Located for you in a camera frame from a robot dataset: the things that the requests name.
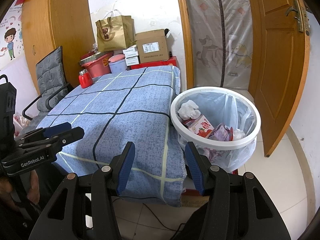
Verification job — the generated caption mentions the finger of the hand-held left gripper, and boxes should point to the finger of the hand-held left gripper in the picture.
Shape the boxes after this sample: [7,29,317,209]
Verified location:
[15,122,72,143]
[16,126,85,153]

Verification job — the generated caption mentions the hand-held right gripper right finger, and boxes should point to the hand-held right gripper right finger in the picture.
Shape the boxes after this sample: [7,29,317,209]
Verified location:
[184,141,292,240]

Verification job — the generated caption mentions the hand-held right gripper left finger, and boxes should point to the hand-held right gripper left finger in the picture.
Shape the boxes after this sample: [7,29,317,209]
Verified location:
[35,141,136,240]

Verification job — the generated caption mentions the white round trash bin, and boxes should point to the white round trash bin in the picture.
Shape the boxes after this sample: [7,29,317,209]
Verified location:
[170,86,261,174]

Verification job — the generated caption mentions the pink strawberry milk carton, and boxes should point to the pink strawberry milk carton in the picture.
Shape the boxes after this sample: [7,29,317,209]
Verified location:
[187,115,215,138]

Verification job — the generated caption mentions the purple milk carton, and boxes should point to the purple milk carton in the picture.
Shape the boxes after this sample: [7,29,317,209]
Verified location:
[209,122,234,142]

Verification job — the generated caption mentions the white tissue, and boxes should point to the white tissue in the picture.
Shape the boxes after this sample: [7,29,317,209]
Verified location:
[177,100,202,120]

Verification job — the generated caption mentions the clear plastic bin liner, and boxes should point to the clear plastic bin liner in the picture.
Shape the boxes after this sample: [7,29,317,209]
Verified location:
[172,91,257,173]

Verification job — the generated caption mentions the person's left hand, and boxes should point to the person's left hand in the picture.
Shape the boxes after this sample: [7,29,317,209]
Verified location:
[25,171,40,205]

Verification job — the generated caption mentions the red printed plastic bag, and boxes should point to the red printed plastic bag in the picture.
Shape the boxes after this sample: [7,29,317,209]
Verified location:
[12,114,30,128]

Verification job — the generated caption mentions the grey padded chair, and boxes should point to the grey padded chair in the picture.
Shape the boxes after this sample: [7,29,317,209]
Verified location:
[19,46,67,133]

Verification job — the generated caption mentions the red glass jar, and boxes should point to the red glass jar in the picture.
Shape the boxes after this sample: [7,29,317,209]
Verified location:
[78,69,94,89]

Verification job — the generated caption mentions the pink plastic bucket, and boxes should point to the pink plastic bucket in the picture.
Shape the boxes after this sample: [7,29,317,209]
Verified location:
[81,52,114,78]

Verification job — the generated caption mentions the striped flat box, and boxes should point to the striped flat box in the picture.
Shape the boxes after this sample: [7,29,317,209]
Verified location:
[80,51,107,64]

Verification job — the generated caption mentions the blue bucket pink lid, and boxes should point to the blue bucket pink lid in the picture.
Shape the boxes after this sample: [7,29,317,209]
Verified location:
[109,60,127,74]

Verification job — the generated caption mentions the gold paper bag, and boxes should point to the gold paper bag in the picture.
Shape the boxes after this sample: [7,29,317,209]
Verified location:
[95,15,135,52]

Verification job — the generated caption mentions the wooden wardrobe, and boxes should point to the wooden wardrobe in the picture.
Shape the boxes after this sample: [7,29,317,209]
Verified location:
[21,0,92,93]

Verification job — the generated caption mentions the brown cardboard box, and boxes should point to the brown cardboard box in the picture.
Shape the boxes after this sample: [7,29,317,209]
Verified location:
[135,29,170,64]

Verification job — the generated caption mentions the red gift box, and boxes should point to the red gift box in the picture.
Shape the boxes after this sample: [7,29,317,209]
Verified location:
[130,56,178,70]

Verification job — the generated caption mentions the wooden door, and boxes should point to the wooden door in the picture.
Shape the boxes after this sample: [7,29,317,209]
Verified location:
[245,0,310,158]

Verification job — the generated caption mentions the printed plastic door curtain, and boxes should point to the printed plastic door curtain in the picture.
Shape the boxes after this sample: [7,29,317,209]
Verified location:
[182,0,254,92]

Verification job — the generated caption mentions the black chair frame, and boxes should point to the black chair frame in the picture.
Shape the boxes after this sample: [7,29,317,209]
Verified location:
[22,81,73,120]

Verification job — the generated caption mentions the cartoon couple wall sticker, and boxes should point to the cartoon couple wall sticker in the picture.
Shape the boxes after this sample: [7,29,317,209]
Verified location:
[0,5,25,70]

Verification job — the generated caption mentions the wooden door frame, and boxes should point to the wooden door frame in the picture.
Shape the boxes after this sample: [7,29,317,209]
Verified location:
[174,0,194,93]

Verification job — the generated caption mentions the brass door handle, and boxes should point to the brass door handle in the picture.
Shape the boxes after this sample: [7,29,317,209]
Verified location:
[286,0,310,37]

